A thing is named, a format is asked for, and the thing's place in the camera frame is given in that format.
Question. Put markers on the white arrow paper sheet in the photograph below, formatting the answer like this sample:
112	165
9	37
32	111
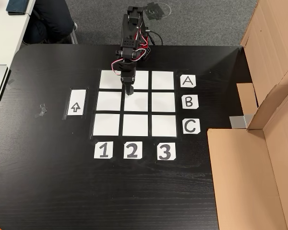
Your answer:
76	98

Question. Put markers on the letter A paper sheet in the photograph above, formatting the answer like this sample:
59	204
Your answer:
182	85

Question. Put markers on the black floor tape patch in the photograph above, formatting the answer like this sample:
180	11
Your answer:
154	10

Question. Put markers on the number 1 paper sheet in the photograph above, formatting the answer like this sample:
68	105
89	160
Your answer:
97	155

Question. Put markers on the letter C paper sheet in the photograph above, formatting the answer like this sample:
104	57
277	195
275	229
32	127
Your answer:
184	131

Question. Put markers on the dark notebook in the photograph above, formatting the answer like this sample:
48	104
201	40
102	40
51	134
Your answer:
18	7

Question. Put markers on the clear tape scrap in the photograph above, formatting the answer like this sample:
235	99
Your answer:
11	83
41	110

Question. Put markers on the white desk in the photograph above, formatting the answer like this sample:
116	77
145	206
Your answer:
2	36

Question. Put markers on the person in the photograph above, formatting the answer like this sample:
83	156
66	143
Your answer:
52	19

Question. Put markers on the brown cardboard panel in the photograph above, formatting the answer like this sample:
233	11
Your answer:
271	48
242	179

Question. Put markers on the letter B paper sheet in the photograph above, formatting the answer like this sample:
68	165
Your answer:
183	106

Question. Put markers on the number 3 paper sheet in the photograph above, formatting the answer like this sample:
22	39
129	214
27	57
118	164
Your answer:
159	145

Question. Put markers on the number 2 paper sheet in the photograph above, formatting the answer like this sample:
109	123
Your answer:
126	143

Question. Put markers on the white paper grid square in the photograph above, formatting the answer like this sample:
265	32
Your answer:
164	126
162	80
142	80
139	105
108	101
135	125
106	125
163	102

